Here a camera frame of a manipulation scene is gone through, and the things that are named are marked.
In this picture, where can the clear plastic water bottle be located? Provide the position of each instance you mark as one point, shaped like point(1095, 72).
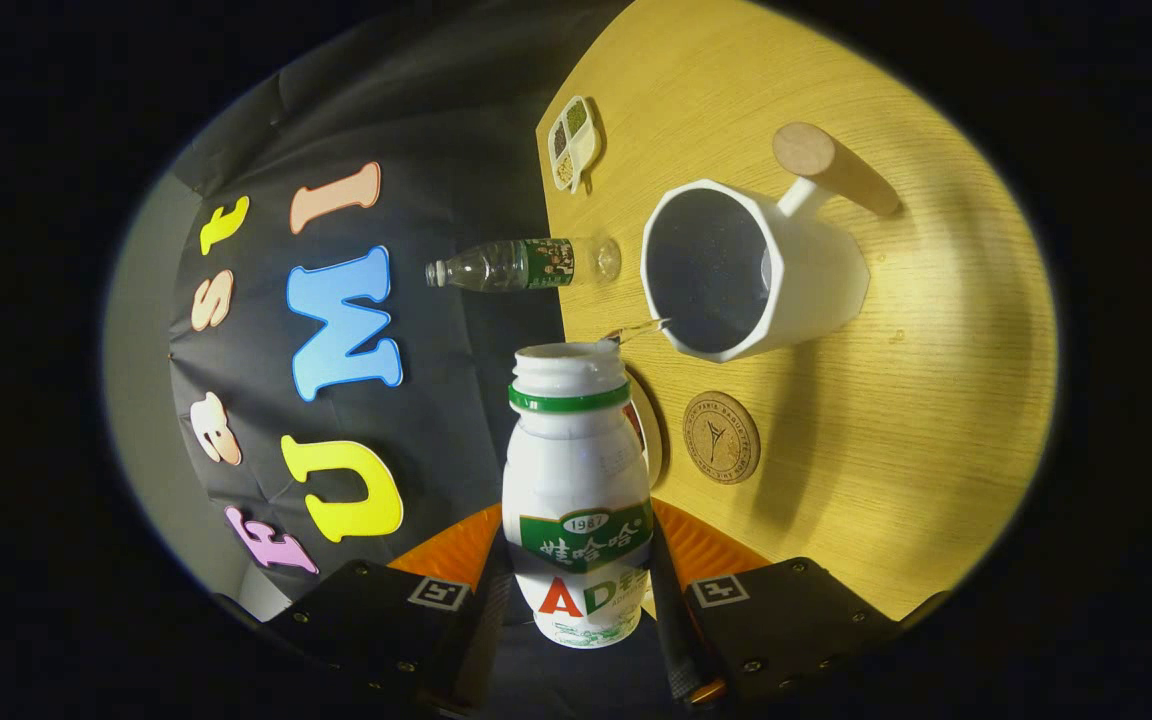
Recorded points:
point(506, 265)

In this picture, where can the thin juice stream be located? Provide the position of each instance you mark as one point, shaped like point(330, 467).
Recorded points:
point(641, 329)

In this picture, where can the white juice bottle green label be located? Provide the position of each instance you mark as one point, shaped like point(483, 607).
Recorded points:
point(576, 470)

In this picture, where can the wooden table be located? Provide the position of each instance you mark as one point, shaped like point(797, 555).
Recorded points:
point(916, 400)

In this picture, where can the white divided dish of beans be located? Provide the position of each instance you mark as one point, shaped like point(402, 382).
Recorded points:
point(576, 140)

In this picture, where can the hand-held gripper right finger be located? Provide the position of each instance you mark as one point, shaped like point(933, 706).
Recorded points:
point(786, 630)

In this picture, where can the round cork coaster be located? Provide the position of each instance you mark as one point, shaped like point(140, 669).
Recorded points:
point(721, 437)

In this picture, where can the black backdrop cloth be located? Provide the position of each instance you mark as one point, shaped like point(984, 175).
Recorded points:
point(456, 180)

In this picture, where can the red-brown meat slice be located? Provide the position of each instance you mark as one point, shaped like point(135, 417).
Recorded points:
point(638, 428)

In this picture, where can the cream round plate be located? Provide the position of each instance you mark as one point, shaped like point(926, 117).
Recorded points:
point(654, 440)

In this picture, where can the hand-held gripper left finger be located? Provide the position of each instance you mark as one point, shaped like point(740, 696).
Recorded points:
point(386, 630)

